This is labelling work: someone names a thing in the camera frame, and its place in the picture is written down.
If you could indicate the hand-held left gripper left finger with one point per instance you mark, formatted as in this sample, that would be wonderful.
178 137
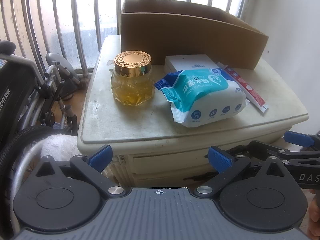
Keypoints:
101 156

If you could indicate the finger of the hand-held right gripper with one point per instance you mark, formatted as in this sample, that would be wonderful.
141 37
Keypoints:
262 148
297 138

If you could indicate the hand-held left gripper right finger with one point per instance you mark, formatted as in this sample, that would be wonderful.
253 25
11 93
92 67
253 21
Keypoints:
221 158

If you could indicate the blue wet wipes pack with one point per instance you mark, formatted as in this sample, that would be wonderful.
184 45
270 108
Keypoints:
207 97

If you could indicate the red white toothpaste tube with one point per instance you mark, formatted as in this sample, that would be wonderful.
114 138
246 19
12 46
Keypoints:
246 87

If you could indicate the glass jar with gold lid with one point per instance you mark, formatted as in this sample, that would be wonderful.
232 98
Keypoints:
132 87

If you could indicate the white soap box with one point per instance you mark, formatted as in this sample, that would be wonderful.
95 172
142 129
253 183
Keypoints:
190 62

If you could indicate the brown cardboard box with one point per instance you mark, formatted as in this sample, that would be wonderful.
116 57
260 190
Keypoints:
190 40

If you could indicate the person's right hand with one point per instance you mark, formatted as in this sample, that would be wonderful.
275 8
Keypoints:
315 212

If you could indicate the cream bedside cabinet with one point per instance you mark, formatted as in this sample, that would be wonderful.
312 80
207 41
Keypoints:
130 127

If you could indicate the white towel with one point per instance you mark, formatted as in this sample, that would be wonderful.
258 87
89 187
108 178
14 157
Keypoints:
57 145

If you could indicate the black wheelchair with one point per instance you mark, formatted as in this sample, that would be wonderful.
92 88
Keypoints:
17 85

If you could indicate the metal window railing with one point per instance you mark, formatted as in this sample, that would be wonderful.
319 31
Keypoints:
75 30

